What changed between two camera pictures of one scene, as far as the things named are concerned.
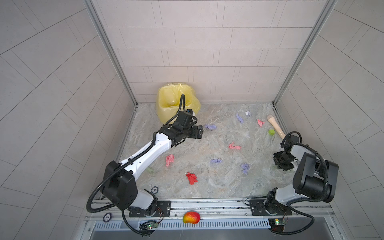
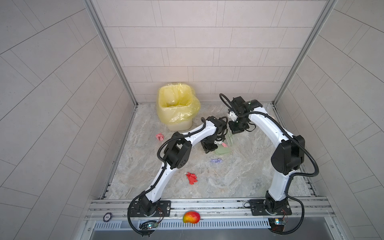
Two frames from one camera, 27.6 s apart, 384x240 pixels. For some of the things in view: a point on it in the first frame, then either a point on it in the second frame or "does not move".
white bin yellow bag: (168, 97) does not move
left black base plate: (163, 209) does not move
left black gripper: (194, 135) -> (208, 149)
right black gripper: (279, 165) -> (234, 129)
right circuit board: (277, 224) does not move
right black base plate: (268, 207) does not move
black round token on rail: (107, 217) does not move
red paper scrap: (192, 178) does not move
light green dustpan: (149, 170) -> (221, 149)
